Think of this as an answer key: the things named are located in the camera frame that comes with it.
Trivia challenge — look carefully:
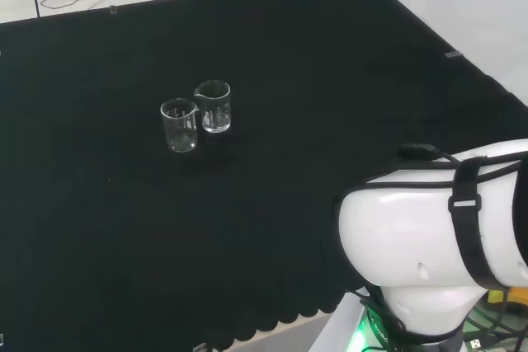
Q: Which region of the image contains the clear glass beaker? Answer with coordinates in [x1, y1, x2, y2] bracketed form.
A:
[159, 97, 200, 154]
[193, 79, 232, 134]

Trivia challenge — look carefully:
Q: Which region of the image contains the black bench cloth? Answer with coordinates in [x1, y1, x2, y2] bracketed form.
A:
[0, 0, 528, 349]

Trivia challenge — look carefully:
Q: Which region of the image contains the yellow stop button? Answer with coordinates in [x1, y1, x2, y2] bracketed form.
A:
[486, 285, 528, 314]

